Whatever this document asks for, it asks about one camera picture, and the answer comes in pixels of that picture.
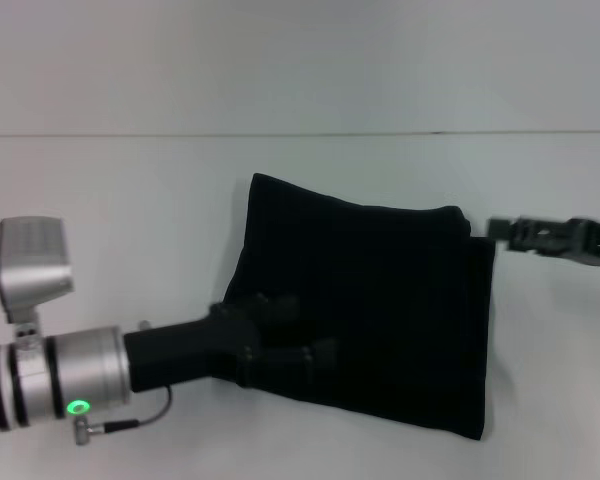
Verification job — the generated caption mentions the black shirt with FREE print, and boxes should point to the black shirt with FREE print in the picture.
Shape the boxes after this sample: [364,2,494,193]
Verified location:
[212,172,496,442]

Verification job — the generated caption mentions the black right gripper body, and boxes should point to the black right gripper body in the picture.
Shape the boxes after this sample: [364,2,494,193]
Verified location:
[544,215,600,269]

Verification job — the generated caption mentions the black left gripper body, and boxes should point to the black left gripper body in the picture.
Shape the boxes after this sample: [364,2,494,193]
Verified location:
[123,303,267,396]

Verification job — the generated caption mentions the left arm cable with connector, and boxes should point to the left arm cable with connector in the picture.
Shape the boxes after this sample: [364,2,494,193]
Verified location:
[73,383,175,446]

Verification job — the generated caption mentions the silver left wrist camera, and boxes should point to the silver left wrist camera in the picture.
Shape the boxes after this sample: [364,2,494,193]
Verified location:
[0,215,76,337]

